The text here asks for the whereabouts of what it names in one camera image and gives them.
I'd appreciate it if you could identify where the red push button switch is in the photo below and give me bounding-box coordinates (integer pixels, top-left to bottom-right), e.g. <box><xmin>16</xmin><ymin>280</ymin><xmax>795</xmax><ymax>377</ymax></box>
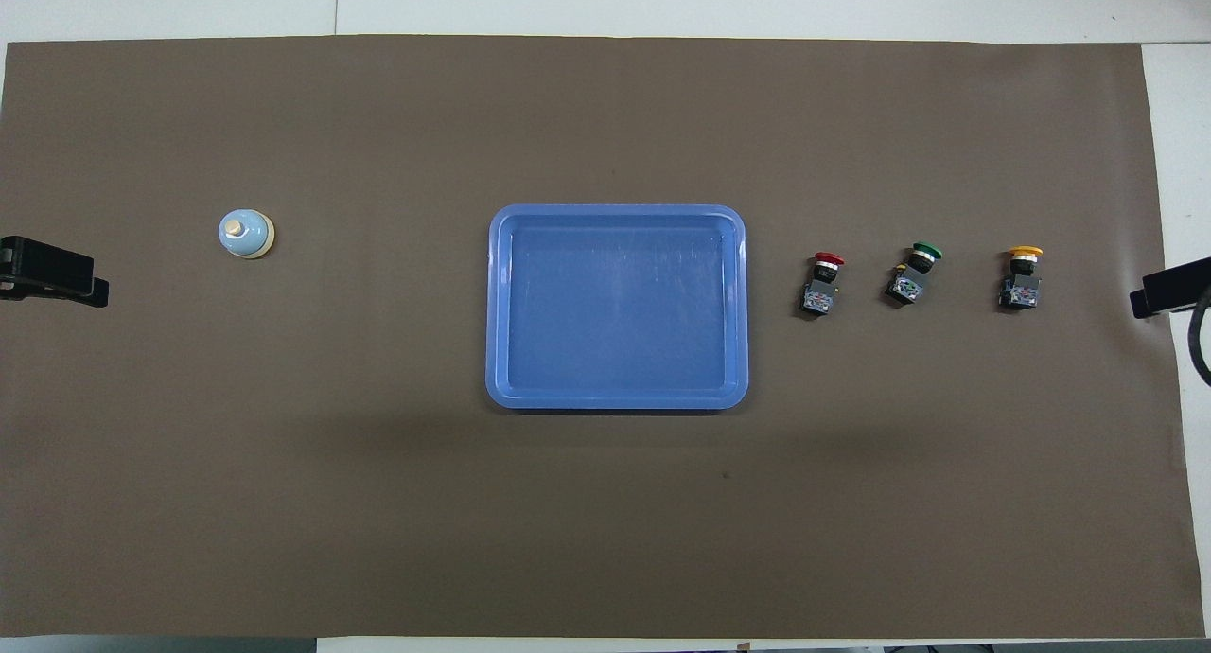
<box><xmin>799</xmin><ymin>252</ymin><xmax>847</xmax><ymax>317</ymax></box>

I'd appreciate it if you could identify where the light blue service bell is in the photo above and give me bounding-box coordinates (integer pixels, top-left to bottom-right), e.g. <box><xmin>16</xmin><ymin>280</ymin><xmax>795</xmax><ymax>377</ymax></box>
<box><xmin>218</xmin><ymin>208</ymin><xmax>276</xmax><ymax>261</ymax></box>

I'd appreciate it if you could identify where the blue plastic tray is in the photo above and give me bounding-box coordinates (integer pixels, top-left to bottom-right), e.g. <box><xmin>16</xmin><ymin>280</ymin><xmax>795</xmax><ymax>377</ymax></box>
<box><xmin>485</xmin><ymin>203</ymin><xmax>750</xmax><ymax>414</ymax></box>

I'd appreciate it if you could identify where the green push button switch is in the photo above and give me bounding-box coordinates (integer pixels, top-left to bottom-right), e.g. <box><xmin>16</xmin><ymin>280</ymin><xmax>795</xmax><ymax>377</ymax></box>
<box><xmin>885</xmin><ymin>241</ymin><xmax>945</xmax><ymax>307</ymax></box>

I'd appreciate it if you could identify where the brown table mat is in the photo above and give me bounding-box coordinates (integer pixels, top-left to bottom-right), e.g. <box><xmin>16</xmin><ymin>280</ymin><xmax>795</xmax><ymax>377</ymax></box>
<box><xmin>0</xmin><ymin>34</ymin><xmax>1207</xmax><ymax>641</ymax></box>

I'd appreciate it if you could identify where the yellow push button switch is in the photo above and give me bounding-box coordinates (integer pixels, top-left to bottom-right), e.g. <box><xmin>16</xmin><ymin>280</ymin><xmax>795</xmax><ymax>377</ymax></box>
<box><xmin>997</xmin><ymin>245</ymin><xmax>1044</xmax><ymax>312</ymax></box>

